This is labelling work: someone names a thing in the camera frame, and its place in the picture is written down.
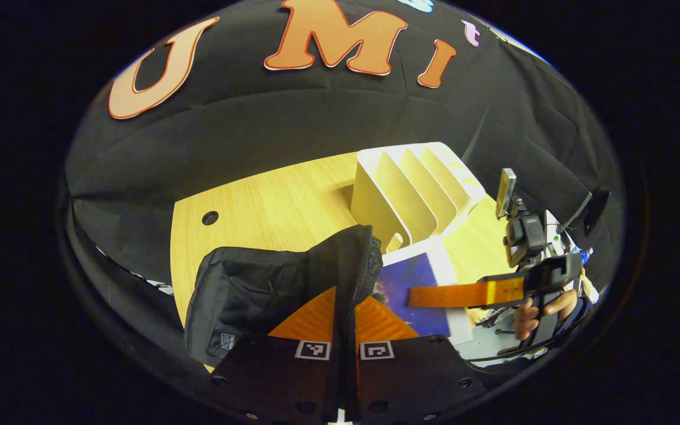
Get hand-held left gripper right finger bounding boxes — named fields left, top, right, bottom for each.
left=355, top=295, right=489, bottom=423

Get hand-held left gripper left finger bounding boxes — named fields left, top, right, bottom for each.
left=209, top=286, right=341, bottom=423

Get black schoolbag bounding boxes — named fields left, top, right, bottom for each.
left=183, top=224, right=384, bottom=368

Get white bookshelf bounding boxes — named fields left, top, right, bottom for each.
left=349, top=141, right=487, bottom=256

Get blue cover book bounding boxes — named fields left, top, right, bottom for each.
left=378, top=236, right=474, bottom=346

